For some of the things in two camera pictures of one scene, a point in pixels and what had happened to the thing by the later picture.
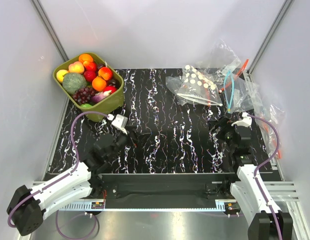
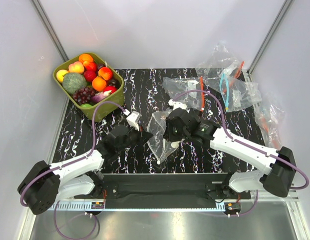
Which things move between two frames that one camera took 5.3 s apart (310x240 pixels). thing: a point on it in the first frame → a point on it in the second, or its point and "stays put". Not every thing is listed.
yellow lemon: [60, 74] stays put
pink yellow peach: [77, 67] stays put
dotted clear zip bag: [195, 85] → [161, 147]
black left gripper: [140, 141] stays put
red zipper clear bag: [237, 83] → [175, 86]
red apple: [110, 88] stays put
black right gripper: [225, 123] → [167, 134]
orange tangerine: [99, 84] stays put
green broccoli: [72, 82] stays put
